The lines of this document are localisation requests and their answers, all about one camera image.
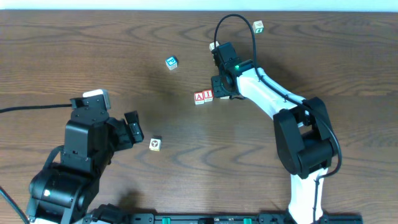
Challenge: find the red letter I block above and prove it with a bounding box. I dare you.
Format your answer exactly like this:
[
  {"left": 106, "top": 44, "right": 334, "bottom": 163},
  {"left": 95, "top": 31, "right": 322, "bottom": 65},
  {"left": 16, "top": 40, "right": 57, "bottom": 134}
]
[{"left": 203, "top": 90, "right": 214, "bottom": 102}]

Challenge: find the red letter A block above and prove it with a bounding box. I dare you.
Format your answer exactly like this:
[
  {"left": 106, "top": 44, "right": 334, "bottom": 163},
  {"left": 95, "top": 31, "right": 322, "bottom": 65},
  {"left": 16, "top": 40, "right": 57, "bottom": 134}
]
[{"left": 194, "top": 92, "right": 205, "bottom": 105}]

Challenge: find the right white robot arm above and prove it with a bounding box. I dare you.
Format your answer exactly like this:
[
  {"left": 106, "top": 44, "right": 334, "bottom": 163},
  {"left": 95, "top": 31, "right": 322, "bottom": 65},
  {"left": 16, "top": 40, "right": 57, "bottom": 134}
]
[{"left": 211, "top": 58, "right": 342, "bottom": 223}]

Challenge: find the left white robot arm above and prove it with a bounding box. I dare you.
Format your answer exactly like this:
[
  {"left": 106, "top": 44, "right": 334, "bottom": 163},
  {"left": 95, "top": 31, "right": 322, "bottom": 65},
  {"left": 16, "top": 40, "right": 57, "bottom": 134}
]
[{"left": 27, "top": 107, "right": 144, "bottom": 223}]

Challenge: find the brown symbol wooden block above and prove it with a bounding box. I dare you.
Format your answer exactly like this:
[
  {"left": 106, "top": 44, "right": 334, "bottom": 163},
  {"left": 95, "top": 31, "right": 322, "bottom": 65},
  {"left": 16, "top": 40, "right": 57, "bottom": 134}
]
[{"left": 149, "top": 138, "right": 162, "bottom": 151}]

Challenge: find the green number 27 block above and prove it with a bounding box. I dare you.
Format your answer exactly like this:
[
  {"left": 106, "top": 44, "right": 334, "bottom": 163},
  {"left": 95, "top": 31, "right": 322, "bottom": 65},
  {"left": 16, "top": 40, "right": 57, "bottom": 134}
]
[{"left": 209, "top": 41, "right": 220, "bottom": 51}]

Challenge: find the blue letter P block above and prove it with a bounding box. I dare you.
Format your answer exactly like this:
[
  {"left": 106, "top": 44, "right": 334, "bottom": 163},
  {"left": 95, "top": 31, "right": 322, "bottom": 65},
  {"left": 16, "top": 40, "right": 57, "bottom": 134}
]
[{"left": 165, "top": 56, "right": 178, "bottom": 70}]

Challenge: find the green number 4 block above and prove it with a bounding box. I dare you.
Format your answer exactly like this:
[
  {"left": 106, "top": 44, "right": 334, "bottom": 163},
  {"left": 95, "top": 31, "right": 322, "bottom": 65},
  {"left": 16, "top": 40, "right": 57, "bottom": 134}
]
[{"left": 252, "top": 21, "right": 264, "bottom": 34}]

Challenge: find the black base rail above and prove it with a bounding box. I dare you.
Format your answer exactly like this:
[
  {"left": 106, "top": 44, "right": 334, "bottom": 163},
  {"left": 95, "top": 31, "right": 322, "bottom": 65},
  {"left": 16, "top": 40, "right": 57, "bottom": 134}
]
[{"left": 83, "top": 212, "right": 364, "bottom": 224}]

